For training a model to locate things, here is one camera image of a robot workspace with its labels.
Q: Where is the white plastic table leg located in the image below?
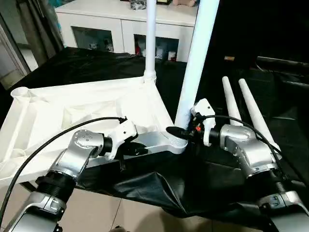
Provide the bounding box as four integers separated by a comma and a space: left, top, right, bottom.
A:
144, 0, 158, 84
222, 76, 243, 127
239, 78, 281, 156
174, 0, 221, 132

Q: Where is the grey curtain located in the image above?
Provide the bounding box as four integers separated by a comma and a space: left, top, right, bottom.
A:
17, 0, 66, 56

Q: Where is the black mat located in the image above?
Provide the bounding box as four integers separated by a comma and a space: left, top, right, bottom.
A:
0, 46, 309, 232

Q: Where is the white cabinet with glass doors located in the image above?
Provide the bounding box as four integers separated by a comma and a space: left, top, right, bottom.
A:
55, 0, 199, 62

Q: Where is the dark metal rail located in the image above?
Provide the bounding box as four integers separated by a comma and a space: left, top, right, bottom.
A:
255, 55, 309, 68

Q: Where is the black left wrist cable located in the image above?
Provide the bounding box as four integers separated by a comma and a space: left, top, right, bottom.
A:
0, 116, 128, 224

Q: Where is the small clear glass jar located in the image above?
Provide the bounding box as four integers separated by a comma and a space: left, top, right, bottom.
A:
129, 0, 147, 10

